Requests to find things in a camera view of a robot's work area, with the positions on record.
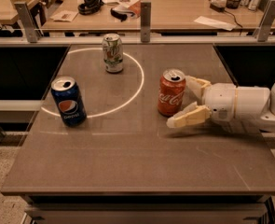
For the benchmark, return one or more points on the magazine with papers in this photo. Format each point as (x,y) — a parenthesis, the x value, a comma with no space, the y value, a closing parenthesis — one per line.
(132,7)

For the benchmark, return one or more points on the metal bracket left post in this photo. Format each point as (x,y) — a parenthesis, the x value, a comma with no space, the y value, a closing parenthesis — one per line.
(27,21)

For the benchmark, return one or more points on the white green soda can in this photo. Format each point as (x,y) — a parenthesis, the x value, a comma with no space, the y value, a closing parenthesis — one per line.
(112,53)

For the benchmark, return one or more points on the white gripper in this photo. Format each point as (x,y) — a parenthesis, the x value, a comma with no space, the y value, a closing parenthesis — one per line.
(220,101)

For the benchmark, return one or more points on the black headphones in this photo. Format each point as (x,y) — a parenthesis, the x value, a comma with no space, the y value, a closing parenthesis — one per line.
(89,7)

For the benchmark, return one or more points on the metal bracket post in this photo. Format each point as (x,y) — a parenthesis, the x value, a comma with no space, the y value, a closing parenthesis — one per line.
(27,21)
(261,33)
(145,21)

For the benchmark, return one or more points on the blue pepsi can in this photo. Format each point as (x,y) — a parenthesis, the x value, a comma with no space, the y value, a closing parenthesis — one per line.
(68,99)

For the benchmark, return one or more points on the dark round cup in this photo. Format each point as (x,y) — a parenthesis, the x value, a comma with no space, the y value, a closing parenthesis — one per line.
(233,4)

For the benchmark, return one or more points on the black sunglasses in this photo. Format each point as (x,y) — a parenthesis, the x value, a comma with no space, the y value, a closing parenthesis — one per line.
(121,15)

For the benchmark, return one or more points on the metal bracket middle post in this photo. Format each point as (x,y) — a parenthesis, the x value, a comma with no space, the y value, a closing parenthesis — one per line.
(145,21)

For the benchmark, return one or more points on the white paper sheet right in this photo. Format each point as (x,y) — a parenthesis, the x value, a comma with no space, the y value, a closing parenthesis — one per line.
(216,24)

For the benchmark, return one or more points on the red coke can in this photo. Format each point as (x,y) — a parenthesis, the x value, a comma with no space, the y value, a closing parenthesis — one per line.
(172,86)

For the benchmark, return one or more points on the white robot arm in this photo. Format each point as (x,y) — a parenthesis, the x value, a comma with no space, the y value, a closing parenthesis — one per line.
(265,123)

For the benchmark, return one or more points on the black power adapter with cable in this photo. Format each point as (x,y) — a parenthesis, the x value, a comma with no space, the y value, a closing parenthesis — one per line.
(222,10)

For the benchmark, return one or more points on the metal bracket right post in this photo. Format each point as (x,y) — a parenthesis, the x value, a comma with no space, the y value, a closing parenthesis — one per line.
(261,33)

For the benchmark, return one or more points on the wooden back desk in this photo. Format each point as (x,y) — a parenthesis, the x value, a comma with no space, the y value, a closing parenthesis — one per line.
(166,16)

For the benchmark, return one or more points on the small paper card left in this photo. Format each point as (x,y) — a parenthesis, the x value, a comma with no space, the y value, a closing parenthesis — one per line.
(64,15)

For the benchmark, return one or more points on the horizontal metal rail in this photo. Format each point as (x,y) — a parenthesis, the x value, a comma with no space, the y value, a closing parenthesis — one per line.
(97,40)

